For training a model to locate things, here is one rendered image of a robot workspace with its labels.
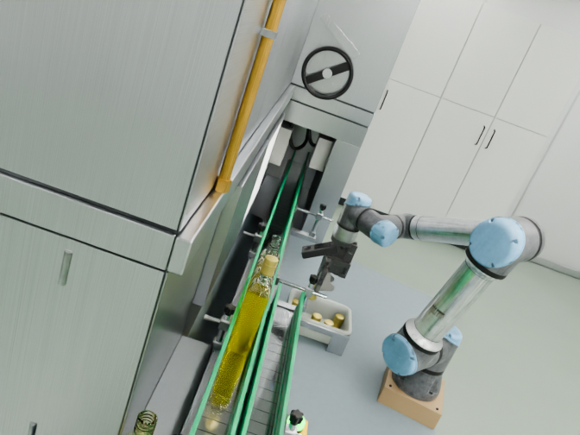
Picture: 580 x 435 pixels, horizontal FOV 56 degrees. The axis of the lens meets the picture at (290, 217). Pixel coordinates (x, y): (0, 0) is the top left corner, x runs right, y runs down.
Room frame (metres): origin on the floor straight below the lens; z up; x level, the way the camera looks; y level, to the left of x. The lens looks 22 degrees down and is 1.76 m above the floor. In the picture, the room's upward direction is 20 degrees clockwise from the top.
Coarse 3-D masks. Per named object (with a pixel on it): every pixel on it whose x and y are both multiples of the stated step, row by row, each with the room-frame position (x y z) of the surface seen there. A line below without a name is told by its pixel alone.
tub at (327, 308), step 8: (296, 296) 1.67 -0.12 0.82; (312, 304) 1.67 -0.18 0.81; (320, 304) 1.67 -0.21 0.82; (328, 304) 1.68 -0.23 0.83; (336, 304) 1.68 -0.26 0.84; (304, 312) 1.66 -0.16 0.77; (312, 312) 1.67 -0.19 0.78; (320, 312) 1.67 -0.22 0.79; (328, 312) 1.67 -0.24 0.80; (336, 312) 1.68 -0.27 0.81; (344, 312) 1.67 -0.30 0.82; (304, 320) 1.51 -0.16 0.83; (312, 320) 1.52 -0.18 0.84; (344, 320) 1.64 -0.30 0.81; (328, 328) 1.51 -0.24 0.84; (336, 328) 1.52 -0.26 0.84; (344, 328) 1.59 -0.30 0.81
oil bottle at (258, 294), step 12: (252, 288) 1.17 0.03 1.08; (264, 288) 1.17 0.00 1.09; (252, 300) 1.17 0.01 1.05; (264, 300) 1.17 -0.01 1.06; (240, 312) 1.17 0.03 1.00; (252, 312) 1.17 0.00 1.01; (240, 324) 1.17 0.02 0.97; (252, 324) 1.17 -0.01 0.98; (240, 336) 1.17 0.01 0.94; (252, 336) 1.17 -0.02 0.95; (228, 348) 1.17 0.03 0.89; (240, 348) 1.17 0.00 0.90
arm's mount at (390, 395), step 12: (384, 384) 1.38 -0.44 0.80; (384, 396) 1.36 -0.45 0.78; (396, 396) 1.35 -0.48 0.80; (408, 396) 1.36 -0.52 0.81; (396, 408) 1.35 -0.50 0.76; (408, 408) 1.34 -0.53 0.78; (420, 408) 1.34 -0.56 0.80; (432, 408) 1.34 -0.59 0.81; (420, 420) 1.34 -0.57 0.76; (432, 420) 1.33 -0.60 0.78
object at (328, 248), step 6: (306, 246) 1.58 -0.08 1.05; (312, 246) 1.58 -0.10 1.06; (318, 246) 1.57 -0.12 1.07; (324, 246) 1.57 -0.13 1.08; (330, 246) 1.56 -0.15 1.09; (336, 246) 1.56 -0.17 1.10; (306, 252) 1.55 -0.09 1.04; (312, 252) 1.55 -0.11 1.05; (318, 252) 1.55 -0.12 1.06; (324, 252) 1.55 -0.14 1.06; (330, 252) 1.55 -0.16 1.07; (336, 252) 1.56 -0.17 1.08
